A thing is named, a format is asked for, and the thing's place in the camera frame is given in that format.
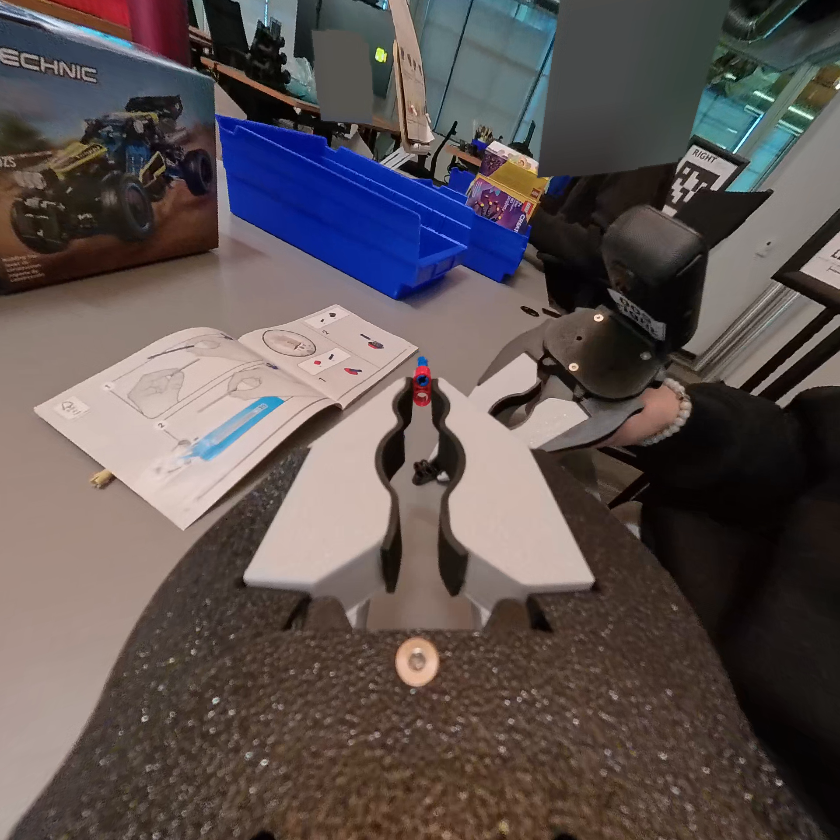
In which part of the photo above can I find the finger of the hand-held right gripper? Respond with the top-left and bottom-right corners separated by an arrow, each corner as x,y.
470,354 -> 546,413
502,392 -> 593,452

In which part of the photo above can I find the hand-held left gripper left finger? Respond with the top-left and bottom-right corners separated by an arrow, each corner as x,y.
243,377 -> 413,630

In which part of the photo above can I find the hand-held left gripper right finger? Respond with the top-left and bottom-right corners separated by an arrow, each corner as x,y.
430,378 -> 596,631

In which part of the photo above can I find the person's right forearm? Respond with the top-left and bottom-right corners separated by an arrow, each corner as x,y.
640,381 -> 840,500

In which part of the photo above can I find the purple lego box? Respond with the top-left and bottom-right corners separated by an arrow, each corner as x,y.
466,140 -> 547,234

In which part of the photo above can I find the lego set box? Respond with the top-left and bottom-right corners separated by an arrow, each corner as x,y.
0,16 -> 219,296

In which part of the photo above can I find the person's right hand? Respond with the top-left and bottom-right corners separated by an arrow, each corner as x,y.
598,386 -> 672,450

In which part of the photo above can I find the open instruction booklet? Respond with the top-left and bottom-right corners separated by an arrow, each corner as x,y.
34,304 -> 419,531

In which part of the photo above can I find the blue storage bin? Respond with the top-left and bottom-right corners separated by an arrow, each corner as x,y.
448,167 -> 534,284
215,115 -> 471,301

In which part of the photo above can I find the black framed tag sign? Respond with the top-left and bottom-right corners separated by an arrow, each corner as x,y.
661,139 -> 775,263
771,210 -> 840,309

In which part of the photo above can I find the wooden workbench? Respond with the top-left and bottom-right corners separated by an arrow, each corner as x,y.
200,56 -> 401,142

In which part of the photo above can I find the maroon cylinder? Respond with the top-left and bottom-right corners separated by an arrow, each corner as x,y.
126,0 -> 193,67

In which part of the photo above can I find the white bead bracelet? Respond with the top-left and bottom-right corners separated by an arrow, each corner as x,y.
638,377 -> 694,448

